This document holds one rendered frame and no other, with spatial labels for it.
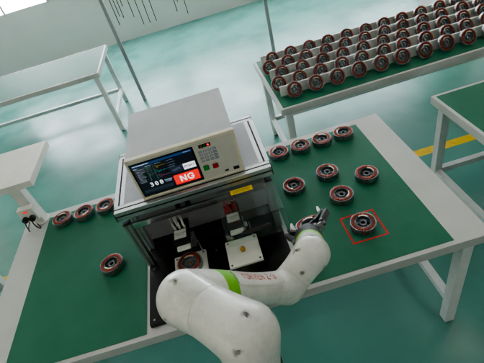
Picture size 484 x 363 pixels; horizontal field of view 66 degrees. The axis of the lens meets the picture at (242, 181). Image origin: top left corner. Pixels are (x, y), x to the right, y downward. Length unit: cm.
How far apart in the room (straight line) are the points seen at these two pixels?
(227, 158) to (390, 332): 136
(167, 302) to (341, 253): 101
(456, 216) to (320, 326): 99
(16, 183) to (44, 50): 632
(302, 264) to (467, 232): 87
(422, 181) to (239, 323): 144
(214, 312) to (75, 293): 132
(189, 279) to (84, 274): 128
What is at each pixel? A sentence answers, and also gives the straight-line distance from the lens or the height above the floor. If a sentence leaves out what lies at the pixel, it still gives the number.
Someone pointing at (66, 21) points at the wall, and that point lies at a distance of 793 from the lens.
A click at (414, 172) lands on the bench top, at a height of 75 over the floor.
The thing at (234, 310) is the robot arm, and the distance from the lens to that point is 70.
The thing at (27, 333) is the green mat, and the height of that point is 75.
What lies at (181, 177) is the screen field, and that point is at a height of 117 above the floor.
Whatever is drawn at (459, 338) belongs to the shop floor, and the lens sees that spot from 236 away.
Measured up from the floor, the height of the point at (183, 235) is 92.
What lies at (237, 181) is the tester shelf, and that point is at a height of 109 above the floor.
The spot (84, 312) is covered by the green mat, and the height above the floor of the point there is 75.
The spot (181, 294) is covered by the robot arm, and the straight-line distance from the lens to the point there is 76.
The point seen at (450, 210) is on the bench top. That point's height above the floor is 75.
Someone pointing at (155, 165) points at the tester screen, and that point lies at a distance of 149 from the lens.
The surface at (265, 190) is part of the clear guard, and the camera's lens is 150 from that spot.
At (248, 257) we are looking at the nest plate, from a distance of 166.
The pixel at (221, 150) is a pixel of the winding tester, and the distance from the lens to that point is 147.
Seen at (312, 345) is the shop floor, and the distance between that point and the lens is 228.
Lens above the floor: 207
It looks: 40 degrees down
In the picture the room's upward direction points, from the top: 17 degrees counter-clockwise
